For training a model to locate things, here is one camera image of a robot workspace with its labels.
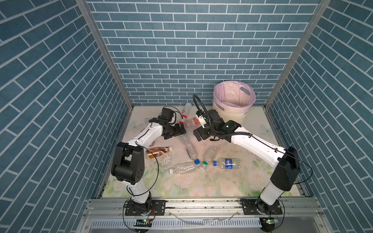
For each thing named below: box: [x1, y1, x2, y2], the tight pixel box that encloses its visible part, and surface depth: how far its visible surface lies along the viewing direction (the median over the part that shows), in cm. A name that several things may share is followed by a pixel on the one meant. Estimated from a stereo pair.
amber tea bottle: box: [146, 146, 173, 159], surface depth 92 cm
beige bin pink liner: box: [212, 80, 256, 125], surface depth 96 cm
